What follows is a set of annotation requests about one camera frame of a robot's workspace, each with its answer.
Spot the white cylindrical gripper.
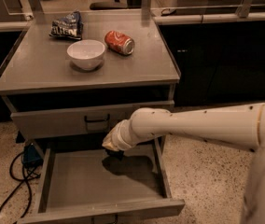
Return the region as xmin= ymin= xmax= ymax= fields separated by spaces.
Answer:
xmin=102 ymin=119 xmax=141 ymax=151

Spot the blue chip bag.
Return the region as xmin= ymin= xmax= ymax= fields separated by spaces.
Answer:
xmin=49 ymin=10 xmax=83 ymax=40

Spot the red soda can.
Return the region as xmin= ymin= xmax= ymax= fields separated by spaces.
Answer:
xmin=105 ymin=31 xmax=134 ymax=55

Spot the blue power box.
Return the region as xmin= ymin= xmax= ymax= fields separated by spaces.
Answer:
xmin=21 ymin=144 xmax=44 ymax=168

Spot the open middle drawer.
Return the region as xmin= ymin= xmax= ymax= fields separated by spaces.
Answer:
xmin=18 ymin=141 xmax=185 ymax=224

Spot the closed top drawer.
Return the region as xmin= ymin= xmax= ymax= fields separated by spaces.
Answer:
xmin=11 ymin=101 xmax=174 ymax=139

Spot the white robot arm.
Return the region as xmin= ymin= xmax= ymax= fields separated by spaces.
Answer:
xmin=103 ymin=103 xmax=265 ymax=224

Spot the dark blue rxbar wrapper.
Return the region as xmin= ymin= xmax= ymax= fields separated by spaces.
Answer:
xmin=105 ymin=149 xmax=124 ymax=161

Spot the black floor cable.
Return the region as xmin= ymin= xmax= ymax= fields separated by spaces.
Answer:
xmin=0 ymin=151 xmax=42 ymax=224

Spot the white ceramic bowl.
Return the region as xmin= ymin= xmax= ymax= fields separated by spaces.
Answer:
xmin=67 ymin=40 xmax=105 ymax=71

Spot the dark counter cabinet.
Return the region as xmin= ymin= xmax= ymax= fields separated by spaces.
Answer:
xmin=160 ymin=21 xmax=265 ymax=106

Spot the grey drawer cabinet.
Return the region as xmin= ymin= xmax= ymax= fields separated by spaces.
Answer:
xmin=0 ymin=9 xmax=180 ymax=141

